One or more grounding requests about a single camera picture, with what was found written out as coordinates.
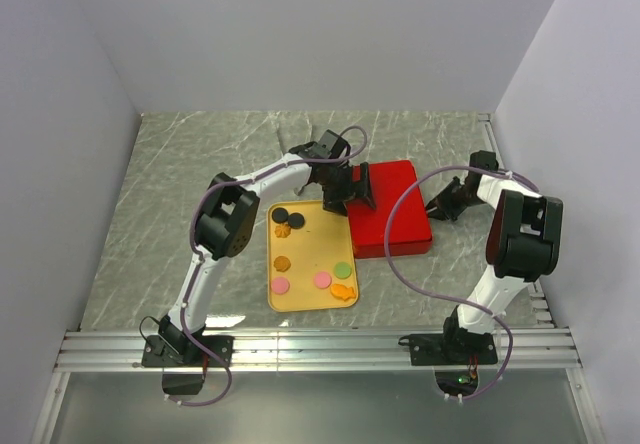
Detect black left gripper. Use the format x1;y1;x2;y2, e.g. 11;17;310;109
322;164;376;218

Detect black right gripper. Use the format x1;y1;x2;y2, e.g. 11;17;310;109
422;177;484;222

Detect red box lid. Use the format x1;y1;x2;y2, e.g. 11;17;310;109
344;159;434;249

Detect red cookie box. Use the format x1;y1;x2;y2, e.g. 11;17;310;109
352;239;433;259

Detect steel tongs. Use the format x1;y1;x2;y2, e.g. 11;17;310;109
275;123;313;154

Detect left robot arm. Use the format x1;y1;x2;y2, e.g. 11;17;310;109
157;135;376;366

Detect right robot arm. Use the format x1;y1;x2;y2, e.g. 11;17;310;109
426;151;563;363

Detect black sandwich cookie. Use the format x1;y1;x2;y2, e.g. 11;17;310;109
271;207;289;224
287;212;305;229

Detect small flower butter cookie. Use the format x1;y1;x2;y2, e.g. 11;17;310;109
274;223;291;239

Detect yellow cookie tray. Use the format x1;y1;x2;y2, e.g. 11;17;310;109
267;201;360;313

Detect pink sandwich cookie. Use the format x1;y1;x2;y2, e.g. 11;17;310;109
270;276;290;295
313;271;332;289

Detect orange fish cookie under stack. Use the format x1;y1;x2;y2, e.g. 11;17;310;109
329;283;357;301

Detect white red left wrist camera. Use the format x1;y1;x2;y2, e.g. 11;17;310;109
317;130;351;159

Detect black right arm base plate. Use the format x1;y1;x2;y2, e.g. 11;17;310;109
398;333;498;366

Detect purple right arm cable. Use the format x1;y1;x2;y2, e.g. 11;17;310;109
383;165;541;401

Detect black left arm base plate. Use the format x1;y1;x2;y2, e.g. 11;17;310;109
141;335;234;368

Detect aluminium table rail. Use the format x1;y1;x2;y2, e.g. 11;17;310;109
54;326;584;373

